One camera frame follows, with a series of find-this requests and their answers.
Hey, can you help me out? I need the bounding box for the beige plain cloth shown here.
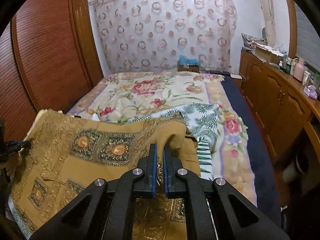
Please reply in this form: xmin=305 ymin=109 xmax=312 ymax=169
xmin=36 ymin=109 xmax=63 ymax=118

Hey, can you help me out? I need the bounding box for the wooden side cabinet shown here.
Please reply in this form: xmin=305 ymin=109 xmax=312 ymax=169
xmin=239 ymin=51 xmax=319 ymax=163

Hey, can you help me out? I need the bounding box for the open cardboard box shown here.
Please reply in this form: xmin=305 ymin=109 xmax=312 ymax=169
xmin=253 ymin=44 xmax=284 ymax=64

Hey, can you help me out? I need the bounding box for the circle patterned sheer curtain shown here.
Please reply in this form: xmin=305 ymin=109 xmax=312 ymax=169
xmin=92 ymin=0 xmax=237 ymax=73

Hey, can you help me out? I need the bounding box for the cardboard box with blue cloth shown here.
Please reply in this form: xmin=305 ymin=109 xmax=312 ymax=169
xmin=177 ymin=55 xmax=200 ymax=73

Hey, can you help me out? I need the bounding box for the palm leaf print cloth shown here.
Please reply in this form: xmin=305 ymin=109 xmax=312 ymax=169
xmin=7 ymin=102 xmax=221 ymax=240

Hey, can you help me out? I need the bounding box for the floral bed blanket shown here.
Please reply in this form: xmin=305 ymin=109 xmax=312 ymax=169
xmin=69 ymin=72 xmax=257 ymax=203

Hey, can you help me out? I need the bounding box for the gold sunflower patterned cloth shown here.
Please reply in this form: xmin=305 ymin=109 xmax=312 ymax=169
xmin=10 ymin=108 xmax=202 ymax=240

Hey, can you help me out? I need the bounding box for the pink thermos bottle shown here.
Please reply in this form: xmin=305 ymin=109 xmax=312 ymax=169
xmin=293 ymin=58 xmax=305 ymax=82

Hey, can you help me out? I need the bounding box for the purple tissue pack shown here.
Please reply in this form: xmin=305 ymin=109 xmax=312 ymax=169
xmin=303 ymin=85 xmax=318 ymax=100

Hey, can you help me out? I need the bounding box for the brown louvered wardrobe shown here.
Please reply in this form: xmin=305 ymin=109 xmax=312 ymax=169
xmin=1 ymin=0 xmax=103 ymax=141

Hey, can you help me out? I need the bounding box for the dark blue mattress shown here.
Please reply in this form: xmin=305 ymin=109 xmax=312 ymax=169
xmin=222 ymin=76 xmax=281 ymax=226

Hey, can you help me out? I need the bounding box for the tied beige drape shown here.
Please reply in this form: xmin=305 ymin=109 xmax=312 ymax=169
xmin=260 ymin=0 xmax=276 ymax=47

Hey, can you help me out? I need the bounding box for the patterned cushion on cabinet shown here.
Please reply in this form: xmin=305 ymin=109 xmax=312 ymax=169
xmin=241 ymin=33 xmax=267 ymax=50

